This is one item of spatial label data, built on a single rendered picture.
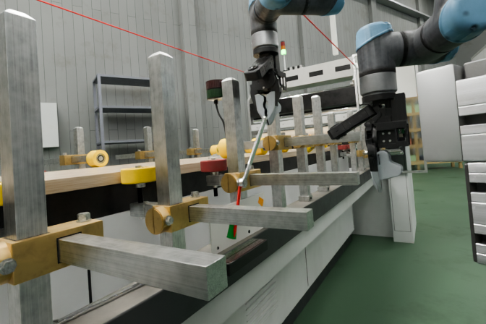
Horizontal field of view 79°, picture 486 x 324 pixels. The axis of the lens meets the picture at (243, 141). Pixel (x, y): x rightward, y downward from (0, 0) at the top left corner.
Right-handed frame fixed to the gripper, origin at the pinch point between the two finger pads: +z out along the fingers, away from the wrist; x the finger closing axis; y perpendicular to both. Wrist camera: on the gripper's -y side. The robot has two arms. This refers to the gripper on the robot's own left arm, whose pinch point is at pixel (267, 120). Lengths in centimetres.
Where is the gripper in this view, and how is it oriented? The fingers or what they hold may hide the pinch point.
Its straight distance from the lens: 81.7
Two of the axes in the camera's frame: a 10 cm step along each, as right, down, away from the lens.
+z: 0.8, 10.0, -0.3
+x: -8.5, 0.8, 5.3
